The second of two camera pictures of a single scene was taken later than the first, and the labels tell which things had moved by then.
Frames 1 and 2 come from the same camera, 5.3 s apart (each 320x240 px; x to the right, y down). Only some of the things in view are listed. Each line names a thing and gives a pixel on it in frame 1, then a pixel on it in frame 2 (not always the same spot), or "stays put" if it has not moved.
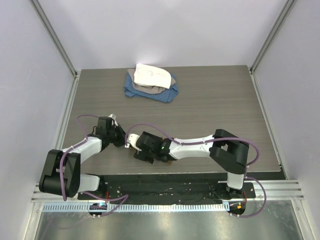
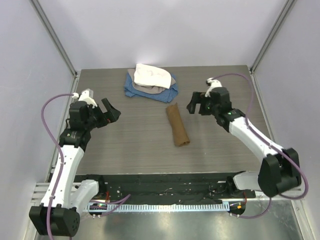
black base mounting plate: (192, 189) stays put
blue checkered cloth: (166, 96) stays put
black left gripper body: (116, 136) -> (97, 118)
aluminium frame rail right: (289, 5) stays put
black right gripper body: (148, 156) -> (206, 107)
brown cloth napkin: (133, 149) -> (180, 134)
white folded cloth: (147, 75) stays put
